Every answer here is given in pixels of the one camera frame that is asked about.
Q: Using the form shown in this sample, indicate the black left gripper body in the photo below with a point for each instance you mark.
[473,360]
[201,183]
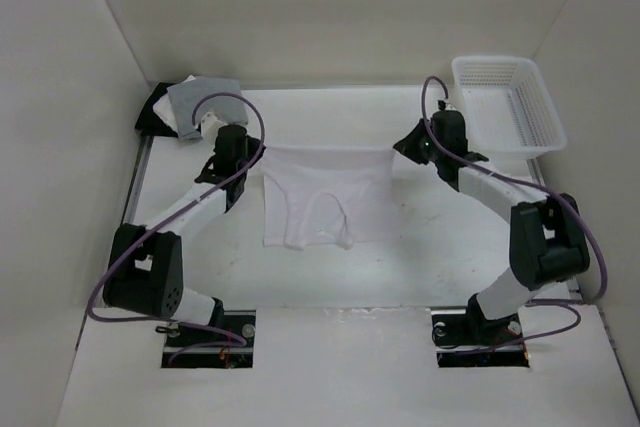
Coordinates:
[252,151]

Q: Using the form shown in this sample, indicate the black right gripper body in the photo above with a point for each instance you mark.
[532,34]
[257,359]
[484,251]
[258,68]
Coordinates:
[439,152]

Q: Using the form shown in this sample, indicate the white tank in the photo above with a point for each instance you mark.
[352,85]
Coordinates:
[328,195]
[165,108]

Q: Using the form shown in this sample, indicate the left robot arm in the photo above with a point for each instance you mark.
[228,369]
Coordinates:
[149,279]

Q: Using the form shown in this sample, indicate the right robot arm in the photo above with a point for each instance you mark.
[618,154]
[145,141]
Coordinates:
[547,244]

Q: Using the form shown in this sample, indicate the folded grey tank top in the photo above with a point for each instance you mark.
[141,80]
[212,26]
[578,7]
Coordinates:
[221,95]

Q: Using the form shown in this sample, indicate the folded white tank top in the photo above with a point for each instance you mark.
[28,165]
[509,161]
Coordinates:
[165,108]

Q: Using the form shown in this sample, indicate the folded black tank top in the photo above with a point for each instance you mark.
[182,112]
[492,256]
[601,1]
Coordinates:
[148,123]

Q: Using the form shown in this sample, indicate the white plastic basket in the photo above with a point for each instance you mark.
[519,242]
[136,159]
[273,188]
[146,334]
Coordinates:
[508,108]

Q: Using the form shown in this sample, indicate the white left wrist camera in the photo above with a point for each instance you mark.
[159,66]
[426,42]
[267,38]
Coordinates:
[210,125]

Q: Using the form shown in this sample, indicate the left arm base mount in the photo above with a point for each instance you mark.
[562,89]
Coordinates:
[232,347]

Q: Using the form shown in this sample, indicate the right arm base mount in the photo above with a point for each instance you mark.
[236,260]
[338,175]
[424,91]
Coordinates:
[460,343]

